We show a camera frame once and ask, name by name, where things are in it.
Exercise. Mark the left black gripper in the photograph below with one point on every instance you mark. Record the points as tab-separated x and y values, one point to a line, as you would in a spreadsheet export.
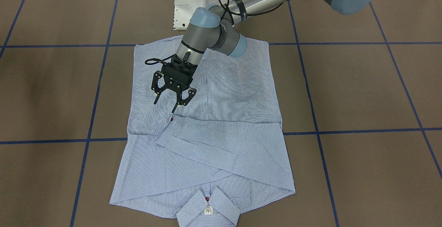
159	80

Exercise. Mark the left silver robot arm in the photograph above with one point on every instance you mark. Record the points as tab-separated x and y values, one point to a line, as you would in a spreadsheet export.
212	27

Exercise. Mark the light blue striped shirt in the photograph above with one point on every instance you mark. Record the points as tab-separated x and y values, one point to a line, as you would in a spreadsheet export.
222	155

